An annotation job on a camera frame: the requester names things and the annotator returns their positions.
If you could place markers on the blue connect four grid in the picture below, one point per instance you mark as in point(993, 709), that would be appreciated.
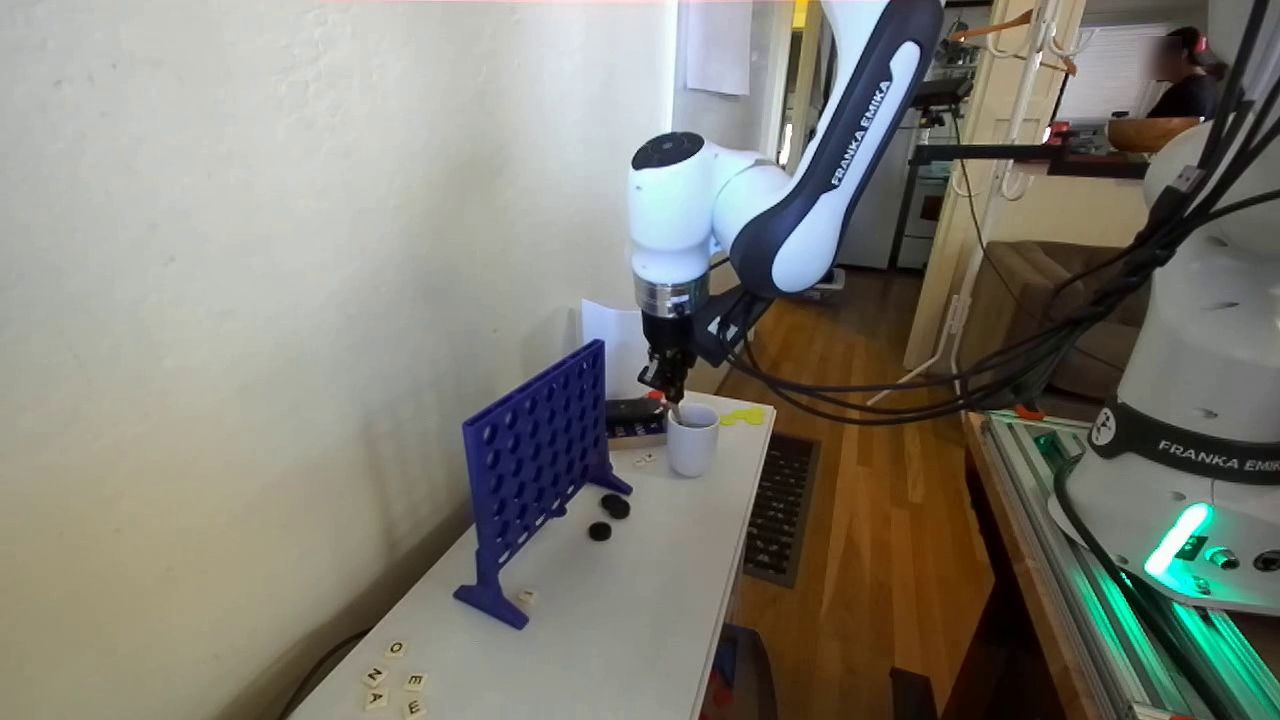
point(531, 455)

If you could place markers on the white ceramic cup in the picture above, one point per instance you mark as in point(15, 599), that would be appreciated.
point(695, 437)

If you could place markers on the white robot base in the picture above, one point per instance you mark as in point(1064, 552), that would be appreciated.
point(1182, 471)

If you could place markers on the white franka robot arm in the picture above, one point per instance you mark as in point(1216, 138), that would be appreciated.
point(719, 233)

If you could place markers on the black floor vent grille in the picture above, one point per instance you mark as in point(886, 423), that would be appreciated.
point(783, 508)

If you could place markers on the white tv bench table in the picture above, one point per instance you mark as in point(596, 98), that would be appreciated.
point(617, 628)

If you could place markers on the black game disc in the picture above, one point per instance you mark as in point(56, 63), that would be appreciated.
point(617, 504)
point(603, 530)

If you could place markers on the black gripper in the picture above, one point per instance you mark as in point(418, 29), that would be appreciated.
point(669, 344)

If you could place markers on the small letter tiles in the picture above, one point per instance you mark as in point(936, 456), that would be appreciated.
point(389, 684)

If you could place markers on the game box on floor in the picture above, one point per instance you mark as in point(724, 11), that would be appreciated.
point(741, 678)

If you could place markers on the person in background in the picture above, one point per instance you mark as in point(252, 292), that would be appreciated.
point(1182, 74)

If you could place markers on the white rectangular air purifier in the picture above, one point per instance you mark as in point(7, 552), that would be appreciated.
point(626, 348)

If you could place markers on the dark box with wooden base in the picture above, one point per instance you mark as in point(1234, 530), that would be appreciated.
point(632, 416)

